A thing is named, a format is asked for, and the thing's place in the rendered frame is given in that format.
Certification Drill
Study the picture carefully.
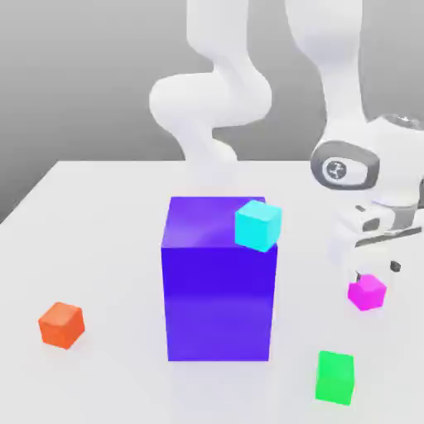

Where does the small magenta cube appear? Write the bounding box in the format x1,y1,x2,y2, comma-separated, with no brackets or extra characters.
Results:
347,273,388,312

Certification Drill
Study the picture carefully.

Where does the small green cube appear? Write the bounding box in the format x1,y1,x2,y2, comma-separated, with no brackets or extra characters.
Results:
315,350,355,407

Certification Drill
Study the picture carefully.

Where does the small cyan cube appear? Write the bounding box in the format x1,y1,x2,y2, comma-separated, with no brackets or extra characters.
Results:
234,199,283,253

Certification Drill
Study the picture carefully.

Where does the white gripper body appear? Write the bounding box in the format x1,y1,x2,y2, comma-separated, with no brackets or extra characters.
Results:
326,226,424,277

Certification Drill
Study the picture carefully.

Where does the small orange cube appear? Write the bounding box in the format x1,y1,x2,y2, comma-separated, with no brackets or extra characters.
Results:
37,301,86,351

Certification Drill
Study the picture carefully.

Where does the large purple box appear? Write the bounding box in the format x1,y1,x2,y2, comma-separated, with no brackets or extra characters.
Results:
161,195,278,363

